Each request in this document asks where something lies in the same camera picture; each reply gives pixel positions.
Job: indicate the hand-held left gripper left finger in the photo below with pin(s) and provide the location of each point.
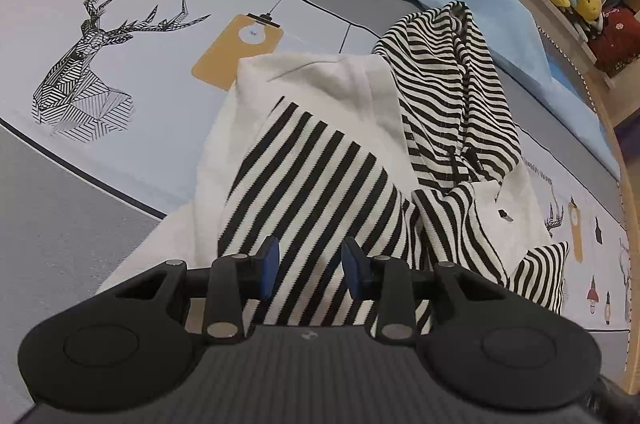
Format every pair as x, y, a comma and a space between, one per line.
270, 266

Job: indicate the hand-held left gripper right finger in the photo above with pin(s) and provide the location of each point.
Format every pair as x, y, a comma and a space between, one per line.
350, 271

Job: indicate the black white striped hoodie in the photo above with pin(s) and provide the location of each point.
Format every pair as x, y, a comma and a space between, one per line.
350, 114

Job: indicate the deer printed bed sheet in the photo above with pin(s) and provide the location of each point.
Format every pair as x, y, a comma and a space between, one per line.
150, 129

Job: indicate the yellow plush toys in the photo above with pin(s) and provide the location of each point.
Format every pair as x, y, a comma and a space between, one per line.
560, 24

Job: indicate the dark red cushion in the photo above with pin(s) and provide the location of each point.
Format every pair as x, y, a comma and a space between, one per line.
617, 36

